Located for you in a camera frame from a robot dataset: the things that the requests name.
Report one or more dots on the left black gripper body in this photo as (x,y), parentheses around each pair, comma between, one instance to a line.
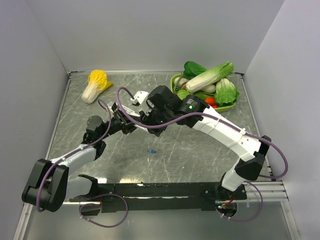
(119,123)

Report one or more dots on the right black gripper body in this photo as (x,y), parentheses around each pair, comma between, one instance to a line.
(156,116)

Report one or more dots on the white grey-faced remote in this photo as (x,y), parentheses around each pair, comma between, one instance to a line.
(136,117)

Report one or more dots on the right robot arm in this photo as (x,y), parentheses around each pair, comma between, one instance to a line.
(251,151)

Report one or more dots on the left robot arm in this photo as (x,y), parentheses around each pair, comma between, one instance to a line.
(48,185)

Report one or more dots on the white air conditioner remote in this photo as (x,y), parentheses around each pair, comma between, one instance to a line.
(128,110)

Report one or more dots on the round green cabbage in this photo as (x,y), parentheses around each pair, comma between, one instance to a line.
(182,94)

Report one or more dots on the brown mushroom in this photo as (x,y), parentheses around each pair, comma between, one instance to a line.
(183,85)

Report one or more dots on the white garlic bulb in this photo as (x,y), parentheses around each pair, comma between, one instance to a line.
(179,81)

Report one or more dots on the dark green spinach leaf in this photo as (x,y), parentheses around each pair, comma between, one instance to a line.
(192,69)

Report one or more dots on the orange carrot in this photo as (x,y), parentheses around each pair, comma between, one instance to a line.
(210,101)

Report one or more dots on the yellow napa cabbage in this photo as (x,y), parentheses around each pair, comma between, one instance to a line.
(96,84)

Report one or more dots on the white radish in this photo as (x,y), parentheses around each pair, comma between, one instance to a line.
(211,88)

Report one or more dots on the long green napa cabbage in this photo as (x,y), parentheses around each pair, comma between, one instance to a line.
(209,77)

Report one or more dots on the green plastic basket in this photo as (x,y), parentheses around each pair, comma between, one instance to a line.
(202,94)

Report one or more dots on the green bok choy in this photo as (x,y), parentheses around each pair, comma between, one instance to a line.
(226,93)

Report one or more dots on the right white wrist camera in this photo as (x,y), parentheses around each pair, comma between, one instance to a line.
(140,100)

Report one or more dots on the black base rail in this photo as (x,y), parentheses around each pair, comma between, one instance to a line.
(162,196)

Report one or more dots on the aluminium frame rail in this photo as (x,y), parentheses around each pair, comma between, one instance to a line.
(271,191)

